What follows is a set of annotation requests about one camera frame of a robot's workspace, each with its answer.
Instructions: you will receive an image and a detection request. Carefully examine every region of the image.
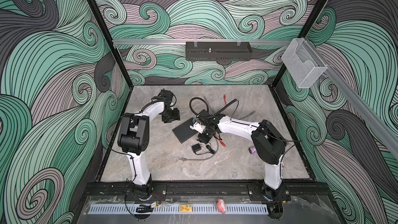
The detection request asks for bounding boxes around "pink toy on duct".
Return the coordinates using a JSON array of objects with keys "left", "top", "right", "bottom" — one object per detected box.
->
[{"left": 216, "top": 198, "right": 227, "bottom": 215}]

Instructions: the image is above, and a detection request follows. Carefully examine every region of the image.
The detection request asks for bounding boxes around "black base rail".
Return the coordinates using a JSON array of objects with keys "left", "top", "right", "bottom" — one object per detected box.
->
[{"left": 84, "top": 179, "right": 331, "bottom": 202}]

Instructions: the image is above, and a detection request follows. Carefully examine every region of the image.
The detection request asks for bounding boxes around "black wall-mounted tray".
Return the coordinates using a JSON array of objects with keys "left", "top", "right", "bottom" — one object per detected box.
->
[{"left": 185, "top": 41, "right": 253, "bottom": 64}]

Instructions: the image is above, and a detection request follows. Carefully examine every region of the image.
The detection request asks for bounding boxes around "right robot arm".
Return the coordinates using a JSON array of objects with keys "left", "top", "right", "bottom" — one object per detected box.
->
[{"left": 190, "top": 110, "right": 287, "bottom": 190}]

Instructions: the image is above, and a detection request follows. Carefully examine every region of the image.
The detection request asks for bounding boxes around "glittery purple microphone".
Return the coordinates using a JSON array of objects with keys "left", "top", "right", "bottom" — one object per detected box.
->
[{"left": 248, "top": 146, "right": 257, "bottom": 155}]

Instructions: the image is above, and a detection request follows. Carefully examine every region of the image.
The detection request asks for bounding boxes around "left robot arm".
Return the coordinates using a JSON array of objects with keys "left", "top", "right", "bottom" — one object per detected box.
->
[{"left": 117, "top": 89, "right": 180, "bottom": 195}]

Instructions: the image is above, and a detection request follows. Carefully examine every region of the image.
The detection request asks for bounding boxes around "yellow label tag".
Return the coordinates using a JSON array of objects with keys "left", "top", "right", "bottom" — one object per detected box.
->
[{"left": 178, "top": 204, "right": 193, "bottom": 213}]

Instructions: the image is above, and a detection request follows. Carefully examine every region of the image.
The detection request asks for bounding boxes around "clear plastic wall bin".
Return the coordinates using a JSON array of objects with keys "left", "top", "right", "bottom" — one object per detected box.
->
[{"left": 282, "top": 38, "right": 327, "bottom": 89}]

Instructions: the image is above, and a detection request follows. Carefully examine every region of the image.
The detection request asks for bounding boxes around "red ethernet cable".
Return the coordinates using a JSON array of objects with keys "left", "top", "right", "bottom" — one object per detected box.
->
[{"left": 214, "top": 94, "right": 229, "bottom": 147}]

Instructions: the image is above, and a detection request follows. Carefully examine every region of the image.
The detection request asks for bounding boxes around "black network switch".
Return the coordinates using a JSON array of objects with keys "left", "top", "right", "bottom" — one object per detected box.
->
[{"left": 172, "top": 118, "right": 198, "bottom": 144}]

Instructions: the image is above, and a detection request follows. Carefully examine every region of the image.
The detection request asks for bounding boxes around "white slotted cable duct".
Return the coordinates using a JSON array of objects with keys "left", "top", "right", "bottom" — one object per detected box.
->
[{"left": 88, "top": 204, "right": 268, "bottom": 215}]

